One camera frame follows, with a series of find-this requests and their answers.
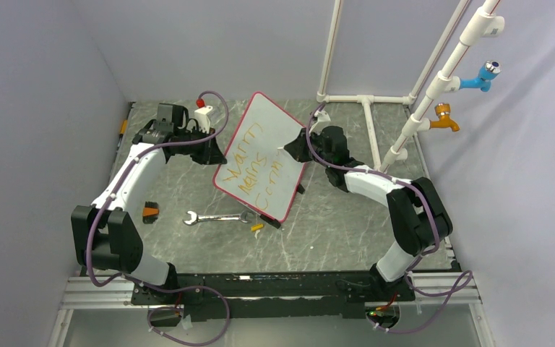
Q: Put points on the white pvc pipe frame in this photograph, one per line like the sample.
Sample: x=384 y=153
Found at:
x=484 y=23

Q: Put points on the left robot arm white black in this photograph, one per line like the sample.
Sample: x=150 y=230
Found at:
x=105 y=236

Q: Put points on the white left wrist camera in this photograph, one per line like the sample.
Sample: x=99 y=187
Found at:
x=204 y=114

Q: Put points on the blue tap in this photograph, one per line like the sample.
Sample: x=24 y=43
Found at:
x=488 y=72

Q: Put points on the black orange eraser block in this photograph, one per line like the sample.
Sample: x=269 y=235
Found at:
x=150 y=212

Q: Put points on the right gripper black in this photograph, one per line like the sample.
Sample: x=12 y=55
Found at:
x=297 y=147

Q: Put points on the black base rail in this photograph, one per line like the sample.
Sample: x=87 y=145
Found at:
x=206 y=296

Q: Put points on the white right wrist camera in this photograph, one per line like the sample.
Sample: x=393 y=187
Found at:
x=320 y=117

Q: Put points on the silver combination wrench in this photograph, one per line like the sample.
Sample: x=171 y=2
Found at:
x=194 y=218

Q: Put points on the orange tap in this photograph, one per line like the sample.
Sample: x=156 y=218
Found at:
x=443 y=112

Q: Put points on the whiteboard with red rim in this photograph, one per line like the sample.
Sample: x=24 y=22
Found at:
x=256 y=174

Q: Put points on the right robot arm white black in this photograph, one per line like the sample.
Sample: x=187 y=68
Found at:
x=417 y=214

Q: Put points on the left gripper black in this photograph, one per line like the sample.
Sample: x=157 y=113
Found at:
x=211 y=153

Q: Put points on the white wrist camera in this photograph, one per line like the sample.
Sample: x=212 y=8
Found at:
x=320 y=117
x=204 y=114

